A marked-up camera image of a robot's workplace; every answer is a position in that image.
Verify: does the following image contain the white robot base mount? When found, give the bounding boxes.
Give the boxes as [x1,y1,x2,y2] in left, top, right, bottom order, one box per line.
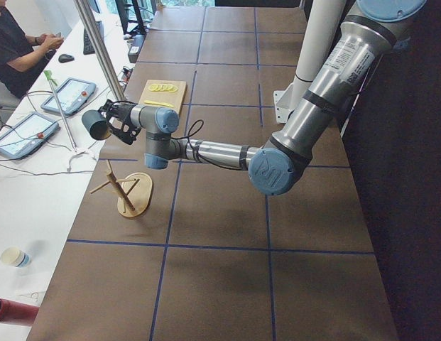
[273,0,347,124]

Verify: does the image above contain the paper cup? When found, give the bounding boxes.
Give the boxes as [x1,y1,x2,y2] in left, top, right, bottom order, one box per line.
[0,247,31,268]

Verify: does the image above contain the aluminium frame post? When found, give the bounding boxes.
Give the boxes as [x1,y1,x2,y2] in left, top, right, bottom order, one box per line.
[74,0,126,101]

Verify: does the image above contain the near teach pendant tablet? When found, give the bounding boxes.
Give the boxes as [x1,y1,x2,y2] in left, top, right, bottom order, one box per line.
[0,112,60,159]

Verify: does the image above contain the dark teal mug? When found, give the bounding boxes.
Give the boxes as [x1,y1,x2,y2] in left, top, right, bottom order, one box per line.
[82,109,111,141]

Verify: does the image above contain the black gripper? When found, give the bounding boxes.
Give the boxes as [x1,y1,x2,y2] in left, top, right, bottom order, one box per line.
[98,99,141,145]

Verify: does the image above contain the black computer mouse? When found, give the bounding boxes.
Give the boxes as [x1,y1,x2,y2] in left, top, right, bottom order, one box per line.
[58,54,75,63]

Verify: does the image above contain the yellow plastic knife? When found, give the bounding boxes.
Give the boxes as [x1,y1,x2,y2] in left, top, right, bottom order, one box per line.
[143,100,174,108]

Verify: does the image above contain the red cylinder bottle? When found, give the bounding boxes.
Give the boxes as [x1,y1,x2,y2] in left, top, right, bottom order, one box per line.
[0,298,39,326]

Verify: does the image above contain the seated person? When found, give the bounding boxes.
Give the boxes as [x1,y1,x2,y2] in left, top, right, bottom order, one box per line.
[0,1,64,99]

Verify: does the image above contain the metal rod with green tip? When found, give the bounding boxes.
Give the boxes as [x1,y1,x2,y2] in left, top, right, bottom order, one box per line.
[43,70,77,152]

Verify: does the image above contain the wooden cup storage rack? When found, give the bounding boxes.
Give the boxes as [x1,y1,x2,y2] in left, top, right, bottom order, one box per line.
[89,160,153,219]

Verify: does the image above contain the white table cables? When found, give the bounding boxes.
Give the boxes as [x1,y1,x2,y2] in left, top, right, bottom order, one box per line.
[0,90,116,177]

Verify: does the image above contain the black power adapter box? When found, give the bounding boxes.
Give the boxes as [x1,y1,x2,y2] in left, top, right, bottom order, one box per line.
[127,35,146,63]

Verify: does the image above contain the teach pendant tablet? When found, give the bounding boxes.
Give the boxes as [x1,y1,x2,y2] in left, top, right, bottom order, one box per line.
[0,112,60,159]
[56,77,97,117]

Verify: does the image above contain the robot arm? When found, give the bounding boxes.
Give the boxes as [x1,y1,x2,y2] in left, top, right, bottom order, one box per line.
[96,1,424,195]

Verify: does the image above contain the black keyboard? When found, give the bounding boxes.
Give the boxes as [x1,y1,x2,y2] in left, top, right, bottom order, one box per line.
[83,21,104,55]

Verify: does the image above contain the bamboo cutting board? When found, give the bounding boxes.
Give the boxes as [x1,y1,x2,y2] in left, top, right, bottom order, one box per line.
[138,80,187,113]

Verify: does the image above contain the far teach pendant tablet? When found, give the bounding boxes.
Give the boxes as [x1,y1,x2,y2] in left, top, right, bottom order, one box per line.
[56,77,97,117]

